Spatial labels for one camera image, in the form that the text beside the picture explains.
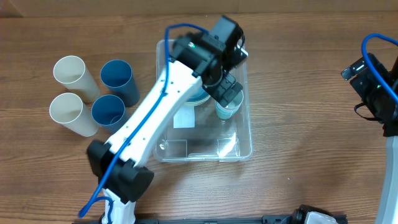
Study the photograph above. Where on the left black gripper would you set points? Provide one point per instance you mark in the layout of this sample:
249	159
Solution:
221	93

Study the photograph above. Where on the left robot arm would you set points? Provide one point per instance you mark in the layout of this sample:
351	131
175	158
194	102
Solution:
193	62

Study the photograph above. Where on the clear plastic storage bin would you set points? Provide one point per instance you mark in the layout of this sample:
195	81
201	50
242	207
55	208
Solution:
212	138

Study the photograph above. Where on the tall cream cup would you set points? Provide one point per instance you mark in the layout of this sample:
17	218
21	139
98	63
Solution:
70	111
74	75

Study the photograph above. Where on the small grey cup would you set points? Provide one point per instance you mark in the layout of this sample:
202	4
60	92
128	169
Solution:
236	102

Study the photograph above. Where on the small mint green cup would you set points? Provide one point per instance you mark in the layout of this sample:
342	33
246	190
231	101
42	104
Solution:
224	116

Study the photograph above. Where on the tall blue cup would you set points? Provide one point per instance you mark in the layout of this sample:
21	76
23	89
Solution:
110	112
118	76

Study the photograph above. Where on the white label in bin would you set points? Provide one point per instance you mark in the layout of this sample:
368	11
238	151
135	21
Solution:
184	117

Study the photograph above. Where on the dark blue bowl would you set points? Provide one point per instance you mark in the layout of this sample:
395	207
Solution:
201	94

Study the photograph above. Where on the small light blue cup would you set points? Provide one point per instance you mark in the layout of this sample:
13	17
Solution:
221	110

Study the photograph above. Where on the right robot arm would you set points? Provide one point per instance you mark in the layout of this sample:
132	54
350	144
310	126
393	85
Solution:
384	111

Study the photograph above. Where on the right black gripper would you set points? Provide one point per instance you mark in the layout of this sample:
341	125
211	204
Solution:
359	79

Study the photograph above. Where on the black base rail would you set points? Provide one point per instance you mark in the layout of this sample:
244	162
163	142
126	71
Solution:
299	215

